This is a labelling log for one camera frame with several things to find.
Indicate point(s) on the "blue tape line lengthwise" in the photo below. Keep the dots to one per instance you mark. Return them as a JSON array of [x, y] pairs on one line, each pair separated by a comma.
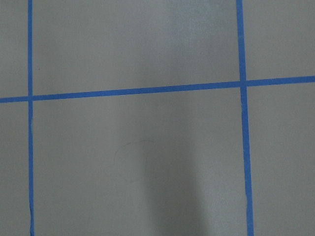
[[30, 117]]

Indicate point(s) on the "blue tape line crosswise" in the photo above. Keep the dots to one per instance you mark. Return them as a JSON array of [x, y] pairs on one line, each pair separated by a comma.
[[163, 89]]

